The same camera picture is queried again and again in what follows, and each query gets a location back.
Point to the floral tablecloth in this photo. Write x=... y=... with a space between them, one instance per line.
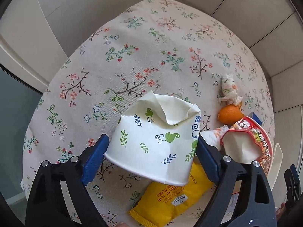
x=142 y=59

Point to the crumpled floral tissue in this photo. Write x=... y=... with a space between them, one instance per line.
x=228 y=88

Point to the blue box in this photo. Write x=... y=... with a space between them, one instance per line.
x=256 y=119

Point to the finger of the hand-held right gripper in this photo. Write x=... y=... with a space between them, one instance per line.
x=292 y=184

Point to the white chair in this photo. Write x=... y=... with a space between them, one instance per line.
x=276 y=163

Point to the orange peel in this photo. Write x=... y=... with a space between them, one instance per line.
x=229 y=115

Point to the crumpled white tissue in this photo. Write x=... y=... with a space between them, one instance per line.
x=213 y=137

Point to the white leaf-print paper cup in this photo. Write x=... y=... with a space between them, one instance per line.
x=153 y=141

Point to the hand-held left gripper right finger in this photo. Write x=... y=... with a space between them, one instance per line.
x=208 y=160

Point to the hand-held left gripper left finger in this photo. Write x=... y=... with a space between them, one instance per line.
x=94 y=160

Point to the yellow snack packet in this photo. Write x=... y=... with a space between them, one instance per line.
x=170 y=201

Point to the red instant noodle cup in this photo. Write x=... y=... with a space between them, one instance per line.
x=246 y=144

